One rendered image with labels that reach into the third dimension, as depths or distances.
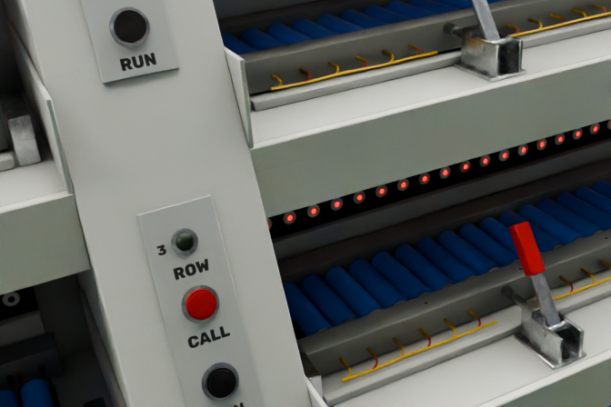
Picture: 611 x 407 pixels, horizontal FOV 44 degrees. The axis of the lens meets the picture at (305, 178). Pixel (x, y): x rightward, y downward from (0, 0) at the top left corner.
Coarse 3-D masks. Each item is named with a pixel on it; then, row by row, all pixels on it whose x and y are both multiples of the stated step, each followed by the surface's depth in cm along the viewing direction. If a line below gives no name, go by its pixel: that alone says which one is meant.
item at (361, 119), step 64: (256, 0) 58; (320, 0) 61; (384, 0) 61; (448, 0) 60; (512, 0) 56; (576, 0) 57; (256, 64) 48; (320, 64) 50; (384, 64) 50; (448, 64) 51; (512, 64) 49; (576, 64) 50; (256, 128) 44; (320, 128) 43; (384, 128) 44; (448, 128) 46; (512, 128) 49; (576, 128) 51; (320, 192) 44
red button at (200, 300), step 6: (192, 294) 39; (198, 294) 39; (204, 294) 40; (210, 294) 40; (186, 300) 40; (192, 300) 39; (198, 300) 39; (204, 300) 40; (210, 300) 40; (186, 306) 39; (192, 306) 39; (198, 306) 39; (204, 306) 40; (210, 306) 40; (192, 312) 39; (198, 312) 39; (204, 312) 40; (210, 312) 40; (198, 318) 40; (204, 318) 40
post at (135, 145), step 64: (64, 0) 38; (192, 0) 40; (64, 64) 38; (192, 64) 40; (64, 128) 38; (128, 128) 39; (192, 128) 40; (128, 192) 39; (192, 192) 40; (256, 192) 41; (128, 256) 39; (256, 256) 41; (128, 320) 39; (256, 320) 41; (128, 384) 39
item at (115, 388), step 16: (16, 320) 52; (32, 320) 52; (0, 336) 52; (16, 336) 52; (96, 336) 48; (80, 352) 55; (96, 352) 52; (64, 368) 53; (80, 368) 53; (96, 368) 53; (112, 368) 45; (64, 384) 52; (80, 384) 52; (96, 384) 51; (112, 384) 44; (64, 400) 50; (80, 400) 50; (96, 400) 46; (112, 400) 49
